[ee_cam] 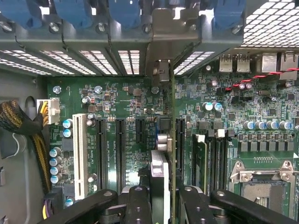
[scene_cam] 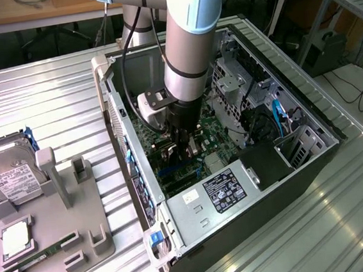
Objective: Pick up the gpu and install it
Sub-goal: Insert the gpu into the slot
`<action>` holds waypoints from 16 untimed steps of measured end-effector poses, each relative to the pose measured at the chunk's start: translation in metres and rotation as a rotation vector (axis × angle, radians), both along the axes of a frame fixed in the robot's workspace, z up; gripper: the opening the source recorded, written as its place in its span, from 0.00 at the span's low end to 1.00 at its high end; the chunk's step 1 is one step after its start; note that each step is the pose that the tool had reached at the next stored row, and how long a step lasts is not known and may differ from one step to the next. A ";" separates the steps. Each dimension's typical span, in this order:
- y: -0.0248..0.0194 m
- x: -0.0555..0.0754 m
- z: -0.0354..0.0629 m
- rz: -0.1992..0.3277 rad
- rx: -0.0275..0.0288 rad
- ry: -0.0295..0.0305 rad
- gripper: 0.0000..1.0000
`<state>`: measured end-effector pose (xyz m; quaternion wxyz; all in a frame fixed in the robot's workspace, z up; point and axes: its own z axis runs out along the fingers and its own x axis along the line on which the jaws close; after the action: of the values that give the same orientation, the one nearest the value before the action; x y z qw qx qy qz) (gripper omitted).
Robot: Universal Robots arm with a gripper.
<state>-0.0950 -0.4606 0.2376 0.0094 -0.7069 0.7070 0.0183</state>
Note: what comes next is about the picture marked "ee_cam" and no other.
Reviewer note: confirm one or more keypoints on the silver rear connector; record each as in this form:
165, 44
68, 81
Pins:
269, 63

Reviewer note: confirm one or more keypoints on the black RAM slot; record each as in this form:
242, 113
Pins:
222, 163
211, 163

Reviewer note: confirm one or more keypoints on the CPU socket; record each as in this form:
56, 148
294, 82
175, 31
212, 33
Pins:
264, 196

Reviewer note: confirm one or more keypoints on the white power connector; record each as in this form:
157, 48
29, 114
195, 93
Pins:
52, 109

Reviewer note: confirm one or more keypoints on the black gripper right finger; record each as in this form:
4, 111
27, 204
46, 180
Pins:
194, 205

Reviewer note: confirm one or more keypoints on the open black PC case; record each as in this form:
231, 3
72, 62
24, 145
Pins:
14, 88

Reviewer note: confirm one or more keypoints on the silver USB port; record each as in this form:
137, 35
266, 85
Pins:
243, 64
226, 64

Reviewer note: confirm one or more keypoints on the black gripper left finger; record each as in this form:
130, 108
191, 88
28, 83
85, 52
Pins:
137, 205

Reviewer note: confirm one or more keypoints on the silver network port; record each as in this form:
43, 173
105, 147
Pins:
289, 63

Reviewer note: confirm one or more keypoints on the green motherboard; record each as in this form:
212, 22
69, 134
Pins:
140, 93

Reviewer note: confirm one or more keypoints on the blue slot latch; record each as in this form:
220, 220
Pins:
229, 11
16, 11
72, 11
125, 11

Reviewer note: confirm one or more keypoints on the long black expansion slot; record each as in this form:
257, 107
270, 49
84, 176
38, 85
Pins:
120, 151
181, 140
101, 151

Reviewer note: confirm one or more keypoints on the white expansion slot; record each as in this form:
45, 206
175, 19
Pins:
80, 151

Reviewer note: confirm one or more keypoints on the short black expansion slot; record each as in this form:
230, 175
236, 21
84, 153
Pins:
140, 130

